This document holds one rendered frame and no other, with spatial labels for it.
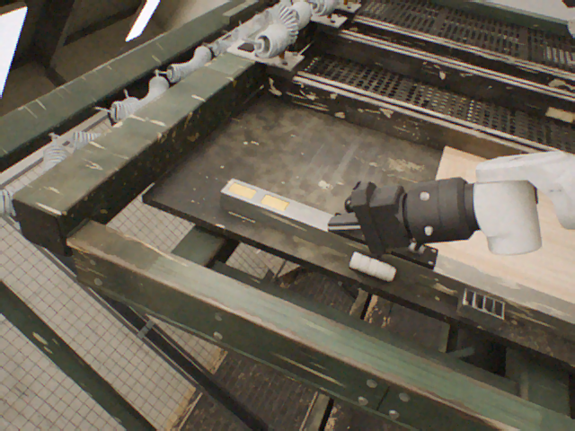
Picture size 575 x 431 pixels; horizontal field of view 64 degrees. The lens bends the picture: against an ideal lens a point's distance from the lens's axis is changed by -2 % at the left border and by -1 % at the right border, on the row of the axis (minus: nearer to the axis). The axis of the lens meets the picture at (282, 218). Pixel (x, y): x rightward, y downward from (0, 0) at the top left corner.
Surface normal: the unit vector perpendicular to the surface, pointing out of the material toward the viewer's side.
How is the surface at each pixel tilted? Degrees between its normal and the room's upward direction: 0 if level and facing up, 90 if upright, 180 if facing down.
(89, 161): 56
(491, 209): 71
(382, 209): 90
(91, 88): 90
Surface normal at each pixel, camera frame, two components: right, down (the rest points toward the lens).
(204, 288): 0.12, -0.74
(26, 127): 0.62, -0.42
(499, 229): -0.50, 0.25
